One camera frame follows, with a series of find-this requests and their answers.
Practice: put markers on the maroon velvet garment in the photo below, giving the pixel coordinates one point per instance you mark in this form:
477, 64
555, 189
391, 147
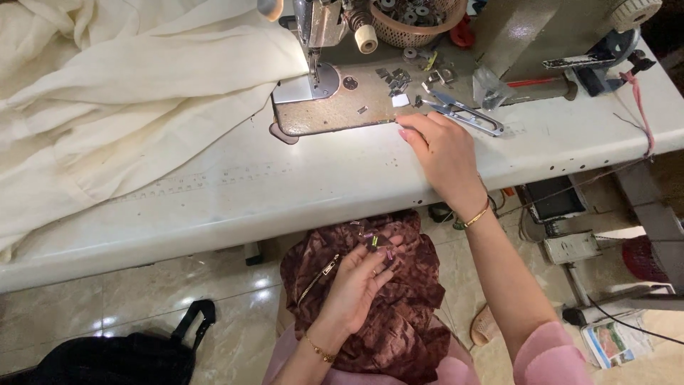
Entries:
395, 331

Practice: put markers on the single metal bobbin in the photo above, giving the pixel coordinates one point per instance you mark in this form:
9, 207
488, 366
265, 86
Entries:
411, 54

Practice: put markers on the red mesh basket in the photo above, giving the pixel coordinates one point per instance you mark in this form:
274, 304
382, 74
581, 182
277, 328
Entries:
644, 259

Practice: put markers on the red plastic object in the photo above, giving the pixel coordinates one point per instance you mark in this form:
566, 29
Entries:
461, 32

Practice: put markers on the metal thread snips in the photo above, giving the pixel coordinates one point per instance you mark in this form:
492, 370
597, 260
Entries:
465, 113

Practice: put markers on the pink tunic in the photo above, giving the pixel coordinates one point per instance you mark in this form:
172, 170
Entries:
548, 358

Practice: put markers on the cream fabric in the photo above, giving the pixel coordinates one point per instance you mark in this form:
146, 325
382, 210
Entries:
133, 96

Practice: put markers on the grey metal table leg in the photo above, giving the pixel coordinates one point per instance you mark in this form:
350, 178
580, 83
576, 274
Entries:
654, 219

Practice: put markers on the person's right hand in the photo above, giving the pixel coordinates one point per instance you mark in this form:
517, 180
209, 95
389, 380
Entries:
446, 160

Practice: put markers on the person's left hand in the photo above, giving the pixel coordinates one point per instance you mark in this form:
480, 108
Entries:
352, 291

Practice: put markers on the heap of metal bobbins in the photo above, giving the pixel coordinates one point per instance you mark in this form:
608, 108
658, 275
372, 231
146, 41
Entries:
414, 12

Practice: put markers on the clear plastic bag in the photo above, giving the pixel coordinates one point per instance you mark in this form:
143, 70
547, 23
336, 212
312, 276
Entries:
489, 88

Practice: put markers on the black motor box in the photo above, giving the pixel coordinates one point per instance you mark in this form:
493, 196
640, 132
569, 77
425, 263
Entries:
553, 199

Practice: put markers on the black bag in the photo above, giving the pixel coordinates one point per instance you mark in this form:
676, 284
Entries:
117, 358

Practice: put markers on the pile of small presser feet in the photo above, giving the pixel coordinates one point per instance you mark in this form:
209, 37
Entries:
396, 80

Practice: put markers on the beige sandal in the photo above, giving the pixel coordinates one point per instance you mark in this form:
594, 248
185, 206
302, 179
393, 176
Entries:
483, 327

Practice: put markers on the white metal box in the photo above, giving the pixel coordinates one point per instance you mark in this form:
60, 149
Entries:
572, 247

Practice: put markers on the folded newspaper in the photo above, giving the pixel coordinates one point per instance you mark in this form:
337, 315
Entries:
614, 339

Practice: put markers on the gold bangle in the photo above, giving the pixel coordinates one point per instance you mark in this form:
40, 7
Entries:
477, 216

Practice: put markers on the pink woven plastic basket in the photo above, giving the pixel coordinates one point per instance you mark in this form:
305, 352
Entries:
411, 36

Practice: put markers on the beige industrial sewing machine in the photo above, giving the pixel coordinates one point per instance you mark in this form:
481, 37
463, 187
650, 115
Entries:
513, 37

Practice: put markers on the large metal presser foot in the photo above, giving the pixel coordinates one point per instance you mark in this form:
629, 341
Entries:
441, 78

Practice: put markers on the white chalk piece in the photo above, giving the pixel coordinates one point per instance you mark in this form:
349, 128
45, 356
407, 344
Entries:
400, 100

